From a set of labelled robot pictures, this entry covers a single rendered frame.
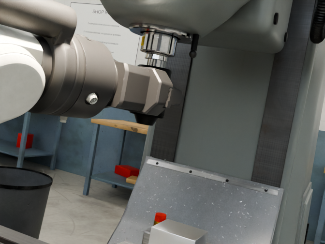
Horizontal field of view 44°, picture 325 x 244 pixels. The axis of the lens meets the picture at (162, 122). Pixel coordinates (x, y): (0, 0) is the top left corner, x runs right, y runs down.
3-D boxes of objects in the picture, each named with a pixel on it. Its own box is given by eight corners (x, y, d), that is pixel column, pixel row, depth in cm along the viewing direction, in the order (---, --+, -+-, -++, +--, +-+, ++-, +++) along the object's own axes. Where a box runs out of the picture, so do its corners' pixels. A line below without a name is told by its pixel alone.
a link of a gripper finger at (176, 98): (175, 109, 55) (145, 104, 50) (179, 85, 55) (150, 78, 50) (184, 111, 54) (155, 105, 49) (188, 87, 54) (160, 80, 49)
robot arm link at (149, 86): (180, 57, 47) (106, 31, 38) (165, 137, 48) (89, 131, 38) (107, 50, 55) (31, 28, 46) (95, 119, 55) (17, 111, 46)
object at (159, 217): (160, 234, 56) (163, 216, 56) (150, 230, 57) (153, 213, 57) (165, 231, 58) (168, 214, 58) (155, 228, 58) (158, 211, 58)
